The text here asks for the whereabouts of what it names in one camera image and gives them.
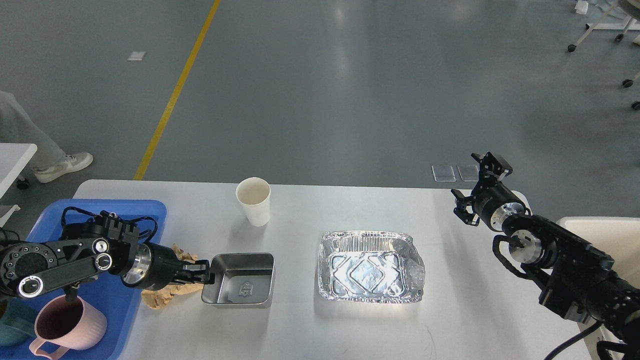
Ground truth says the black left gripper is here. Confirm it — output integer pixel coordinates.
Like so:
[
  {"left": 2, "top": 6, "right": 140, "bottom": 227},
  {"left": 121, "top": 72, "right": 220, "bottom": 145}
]
[{"left": 122, "top": 243, "right": 216, "bottom": 291}]

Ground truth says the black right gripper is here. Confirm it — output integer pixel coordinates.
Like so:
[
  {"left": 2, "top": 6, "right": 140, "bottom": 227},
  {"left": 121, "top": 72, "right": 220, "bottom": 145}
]
[{"left": 451, "top": 152, "right": 526, "bottom": 232}]

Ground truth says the small steel tray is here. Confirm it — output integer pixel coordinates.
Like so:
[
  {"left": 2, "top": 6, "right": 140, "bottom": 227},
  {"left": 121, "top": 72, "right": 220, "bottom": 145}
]
[{"left": 201, "top": 252, "right": 275, "bottom": 309}]

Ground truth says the pink ribbed mug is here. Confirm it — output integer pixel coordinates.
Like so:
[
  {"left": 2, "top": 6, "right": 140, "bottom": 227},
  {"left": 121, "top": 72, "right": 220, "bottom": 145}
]
[{"left": 29, "top": 295, "right": 108, "bottom": 360}]

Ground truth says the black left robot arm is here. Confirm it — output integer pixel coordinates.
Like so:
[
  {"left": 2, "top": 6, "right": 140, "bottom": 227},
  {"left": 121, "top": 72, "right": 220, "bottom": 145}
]
[{"left": 0, "top": 206, "right": 216, "bottom": 302}]

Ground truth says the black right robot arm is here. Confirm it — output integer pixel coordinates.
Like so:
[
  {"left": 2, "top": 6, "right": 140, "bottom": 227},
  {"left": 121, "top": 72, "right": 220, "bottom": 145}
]
[{"left": 451, "top": 152, "right": 640, "bottom": 360}]

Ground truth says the clear floor plate right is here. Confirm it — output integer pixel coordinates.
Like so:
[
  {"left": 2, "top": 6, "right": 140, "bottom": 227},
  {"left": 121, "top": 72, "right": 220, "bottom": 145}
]
[{"left": 456, "top": 164, "right": 479, "bottom": 182}]

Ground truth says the clear floor plate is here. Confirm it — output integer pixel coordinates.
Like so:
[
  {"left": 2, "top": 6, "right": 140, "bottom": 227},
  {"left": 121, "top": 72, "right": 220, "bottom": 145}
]
[
  {"left": 431, "top": 165, "right": 457, "bottom": 183},
  {"left": 456, "top": 164, "right": 479, "bottom": 182}
]

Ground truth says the clear floor plate left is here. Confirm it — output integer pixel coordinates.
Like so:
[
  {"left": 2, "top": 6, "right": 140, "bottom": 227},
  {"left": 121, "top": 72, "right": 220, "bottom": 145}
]
[{"left": 431, "top": 165, "right": 457, "bottom": 183}]

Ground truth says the crumpled brown paper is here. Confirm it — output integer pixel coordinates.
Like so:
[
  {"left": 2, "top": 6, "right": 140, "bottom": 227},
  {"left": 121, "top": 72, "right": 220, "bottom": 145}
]
[{"left": 141, "top": 244, "right": 204, "bottom": 310}]

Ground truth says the blue plastic tray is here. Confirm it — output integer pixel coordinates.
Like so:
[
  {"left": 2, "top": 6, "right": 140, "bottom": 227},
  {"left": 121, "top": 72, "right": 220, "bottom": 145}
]
[{"left": 26, "top": 199, "right": 167, "bottom": 360}]

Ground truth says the white paper cup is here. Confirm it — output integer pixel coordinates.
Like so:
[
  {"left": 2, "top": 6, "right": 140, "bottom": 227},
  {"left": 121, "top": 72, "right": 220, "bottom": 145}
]
[{"left": 235, "top": 177, "right": 271, "bottom": 227}]

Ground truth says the aluminium foil tray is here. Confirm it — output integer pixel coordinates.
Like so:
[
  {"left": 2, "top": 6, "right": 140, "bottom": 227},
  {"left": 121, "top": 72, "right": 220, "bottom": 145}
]
[{"left": 317, "top": 230, "right": 426, "bottom": 305}]

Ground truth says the beige waste bin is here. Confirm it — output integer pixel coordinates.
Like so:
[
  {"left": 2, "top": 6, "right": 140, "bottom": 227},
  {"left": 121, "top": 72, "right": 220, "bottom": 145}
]
[{"left": 556, "top": 216, "right": 640, "bottom": 360}]

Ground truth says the white sneaker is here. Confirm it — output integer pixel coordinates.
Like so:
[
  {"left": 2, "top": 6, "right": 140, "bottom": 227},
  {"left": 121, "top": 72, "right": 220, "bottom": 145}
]
[{"left": 32, "top": 152, "right": 94, "bottom": 183}]

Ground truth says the teal mug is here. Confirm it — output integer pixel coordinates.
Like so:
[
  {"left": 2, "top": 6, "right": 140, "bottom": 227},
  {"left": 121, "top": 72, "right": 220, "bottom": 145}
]
[{"left": 0, "top": 298, "right": 38, "bottom": 347}]

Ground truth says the white side table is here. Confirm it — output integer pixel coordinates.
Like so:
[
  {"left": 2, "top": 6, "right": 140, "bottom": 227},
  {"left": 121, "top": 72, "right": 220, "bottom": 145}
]
[{"left": 0, "top": 143, "right": 38, "bottom": 198}]

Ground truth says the white rolling stand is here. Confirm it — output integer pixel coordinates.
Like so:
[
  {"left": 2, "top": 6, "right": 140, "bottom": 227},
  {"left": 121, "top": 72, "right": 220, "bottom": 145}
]
[{"left": 567, "top": 0, "right": 640, "bottom": 112}]

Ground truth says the person's leg in grey trousers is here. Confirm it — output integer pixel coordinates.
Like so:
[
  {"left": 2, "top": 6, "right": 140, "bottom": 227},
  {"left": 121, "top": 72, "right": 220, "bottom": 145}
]
[{"left": 0, "top": 91, "right": 67, "bottom": 170}]

